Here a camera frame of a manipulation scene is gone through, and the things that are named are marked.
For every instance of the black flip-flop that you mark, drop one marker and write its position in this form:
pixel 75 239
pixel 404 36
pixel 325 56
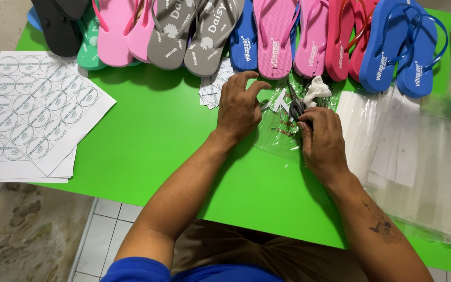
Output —
pixel 73 8
pixel 55 31

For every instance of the pile of cut round stickers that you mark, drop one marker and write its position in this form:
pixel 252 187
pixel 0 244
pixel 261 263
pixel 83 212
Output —
pixel 212 90

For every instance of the person's brown trousers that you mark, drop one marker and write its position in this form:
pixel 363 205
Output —
pixel 257 250

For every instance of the clear plastic bag red print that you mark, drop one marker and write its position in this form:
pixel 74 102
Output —
pixel 278 137

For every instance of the green flip-flop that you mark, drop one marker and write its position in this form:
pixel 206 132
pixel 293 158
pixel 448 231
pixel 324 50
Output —
pixel 89 55

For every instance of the person's right hand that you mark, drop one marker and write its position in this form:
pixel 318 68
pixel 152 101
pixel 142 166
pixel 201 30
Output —
pixel 325 145

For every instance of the person's blue shirt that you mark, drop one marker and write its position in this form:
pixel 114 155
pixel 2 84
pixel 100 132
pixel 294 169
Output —
pixel 139 272

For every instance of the crumpled white paper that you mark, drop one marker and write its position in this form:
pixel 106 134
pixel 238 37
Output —
pixel 316 91

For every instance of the plain pink flip-flop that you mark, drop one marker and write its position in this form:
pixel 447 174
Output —
pixel 114 39
pixel 141 39

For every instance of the pink flip-flop white print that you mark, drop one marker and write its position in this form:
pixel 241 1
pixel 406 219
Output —
pixel 311 51
pixel 274 55

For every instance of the white round sticker sheet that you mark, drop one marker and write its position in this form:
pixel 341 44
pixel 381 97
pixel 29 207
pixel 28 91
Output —
pixel 49 117

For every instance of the grey printed flip-flop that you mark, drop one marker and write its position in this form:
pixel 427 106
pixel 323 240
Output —
pixel 166 43
pixel 206 51

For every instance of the white paper scraps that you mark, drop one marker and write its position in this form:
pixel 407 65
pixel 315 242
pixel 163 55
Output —
pixel 279 102

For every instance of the stack of clear plastic bags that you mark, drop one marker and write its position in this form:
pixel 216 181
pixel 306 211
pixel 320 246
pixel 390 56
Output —
pixel 417 156

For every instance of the light blue flip-flop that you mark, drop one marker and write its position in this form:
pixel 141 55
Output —
pixel 33 19

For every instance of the person's left hand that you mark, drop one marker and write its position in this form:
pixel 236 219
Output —
pixel 237 109

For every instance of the red flip-flop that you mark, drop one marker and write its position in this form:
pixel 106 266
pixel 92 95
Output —
pixel 356 62
pixel 337 55

